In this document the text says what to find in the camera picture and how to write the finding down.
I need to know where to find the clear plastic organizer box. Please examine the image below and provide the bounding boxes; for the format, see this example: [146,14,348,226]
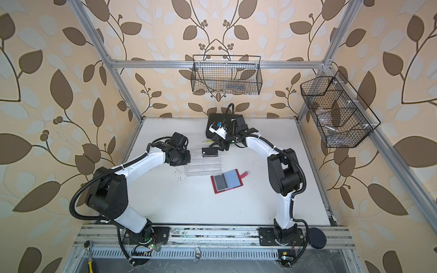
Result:
[184,149,222,176]

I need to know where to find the red leather card holder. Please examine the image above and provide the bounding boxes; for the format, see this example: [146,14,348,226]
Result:
[211,169,248,194]

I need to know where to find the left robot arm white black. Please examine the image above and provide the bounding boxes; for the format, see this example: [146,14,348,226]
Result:
[85,140,191,234]

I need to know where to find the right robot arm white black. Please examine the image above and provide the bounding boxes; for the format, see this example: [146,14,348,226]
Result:
[209,134,307,240]

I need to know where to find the black plastic tool case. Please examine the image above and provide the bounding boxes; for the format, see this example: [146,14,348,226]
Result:
[206,113,232,139]

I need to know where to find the dark round disc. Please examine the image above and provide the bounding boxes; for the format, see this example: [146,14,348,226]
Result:
[307,227,327,249]

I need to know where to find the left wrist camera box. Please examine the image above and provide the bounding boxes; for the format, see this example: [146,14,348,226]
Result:
[169,133,189,151]

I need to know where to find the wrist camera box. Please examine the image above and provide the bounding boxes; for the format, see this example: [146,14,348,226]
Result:
[169,133,189,151]
[231,115,249,135]

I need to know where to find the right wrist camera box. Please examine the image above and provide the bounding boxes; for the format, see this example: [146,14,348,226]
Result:
[231,115,249,135]

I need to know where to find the black wire basket back wall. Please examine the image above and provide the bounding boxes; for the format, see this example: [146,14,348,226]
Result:
[190,54,263,96]

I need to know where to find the black wire basket wall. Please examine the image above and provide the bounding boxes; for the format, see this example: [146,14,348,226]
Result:
[300,71,381,148]
[190,54,263,96]

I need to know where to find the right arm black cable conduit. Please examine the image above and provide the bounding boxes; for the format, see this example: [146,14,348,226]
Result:
[223,103,310,265]

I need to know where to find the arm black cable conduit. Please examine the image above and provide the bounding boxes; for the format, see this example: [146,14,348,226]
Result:
[69,135,171,267]
[223,103,310,265]

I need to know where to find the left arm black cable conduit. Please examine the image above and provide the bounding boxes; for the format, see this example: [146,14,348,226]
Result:
[69,135,171,267]

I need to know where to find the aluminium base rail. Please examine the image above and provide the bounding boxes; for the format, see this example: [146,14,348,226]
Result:
[61,223,363,273]

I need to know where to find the yellow handled ratchet tool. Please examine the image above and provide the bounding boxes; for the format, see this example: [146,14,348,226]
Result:
[84,240,94,273]

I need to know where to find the black wire basket right wall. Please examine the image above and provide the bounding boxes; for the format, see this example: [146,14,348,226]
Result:
[300,71,381,148]

